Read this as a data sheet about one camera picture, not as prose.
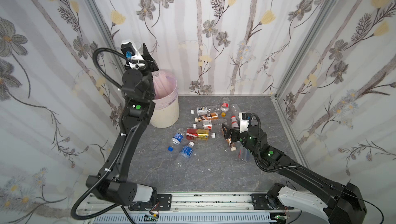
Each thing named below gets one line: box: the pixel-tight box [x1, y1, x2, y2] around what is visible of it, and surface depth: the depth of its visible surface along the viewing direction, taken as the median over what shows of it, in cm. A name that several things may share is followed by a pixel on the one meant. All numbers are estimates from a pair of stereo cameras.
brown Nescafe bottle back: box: [194, 112, 219, 123], surface depth 103 cm
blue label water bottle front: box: [173, 140, 195, 168], surface depth 88 cm
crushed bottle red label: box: [220, 97, 230, 112], surface depth 110 cm
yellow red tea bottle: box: [186, 128, 210, 141], surface depth 95 cm
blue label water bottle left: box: [167, 128, 186, 152], surface depth 94 cm
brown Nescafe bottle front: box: [225, 137, 237, 152], surface depth 92 cm
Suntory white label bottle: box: [191, 106, 211, 117], surface depth 106 cm
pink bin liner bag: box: [152, 69, 178, 110], surface depth 98 cm
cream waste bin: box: [149, 69, 180, 128], surface depth 98 cm
